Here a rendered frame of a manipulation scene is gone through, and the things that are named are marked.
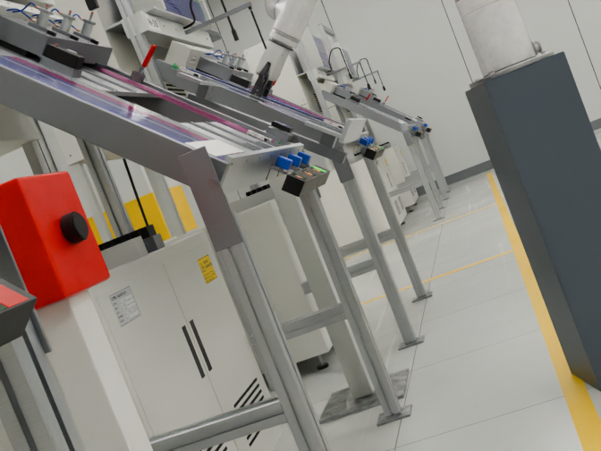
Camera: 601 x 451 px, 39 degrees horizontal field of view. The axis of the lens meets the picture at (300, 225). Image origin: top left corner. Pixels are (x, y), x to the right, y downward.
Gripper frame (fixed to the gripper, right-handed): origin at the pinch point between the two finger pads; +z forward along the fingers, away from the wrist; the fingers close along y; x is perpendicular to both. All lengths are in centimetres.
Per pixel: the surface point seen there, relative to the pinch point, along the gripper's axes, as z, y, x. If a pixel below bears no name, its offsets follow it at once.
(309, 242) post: 31.0, 3.0, 31.2
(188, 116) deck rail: 10.1, 29.8, -7.5
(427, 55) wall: -59, -711, -12
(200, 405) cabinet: 57, 73, 32
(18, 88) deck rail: 9, 98, -17
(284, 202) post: 23.8, 3.0, 19.9
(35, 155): 36, 32, -41
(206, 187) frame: 9, 102, 22
